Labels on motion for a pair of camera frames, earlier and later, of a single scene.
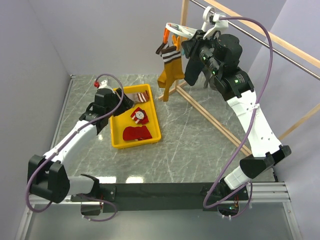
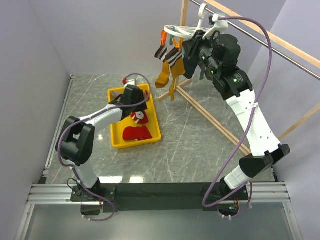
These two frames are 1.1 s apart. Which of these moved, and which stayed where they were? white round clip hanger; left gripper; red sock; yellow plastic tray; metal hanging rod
Moved: white round clip hanger; left gripper
Stayed: yellow plastic tray; metal hanging rod; red sock
